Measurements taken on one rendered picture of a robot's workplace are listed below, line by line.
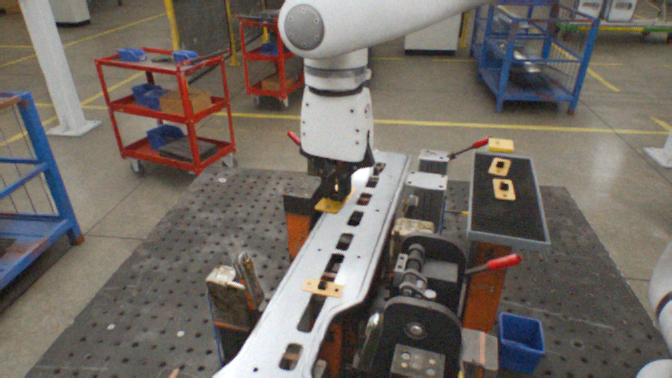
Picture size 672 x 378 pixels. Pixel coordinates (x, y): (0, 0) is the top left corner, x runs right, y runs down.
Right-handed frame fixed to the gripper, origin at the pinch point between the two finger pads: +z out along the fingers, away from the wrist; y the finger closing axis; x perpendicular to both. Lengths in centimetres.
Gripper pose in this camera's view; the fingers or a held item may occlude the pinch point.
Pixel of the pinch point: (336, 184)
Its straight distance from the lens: 67.4
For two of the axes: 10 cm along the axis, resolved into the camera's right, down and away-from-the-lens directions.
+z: 0.0, 8.8, 4.8
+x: -4.1, 4.4, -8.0
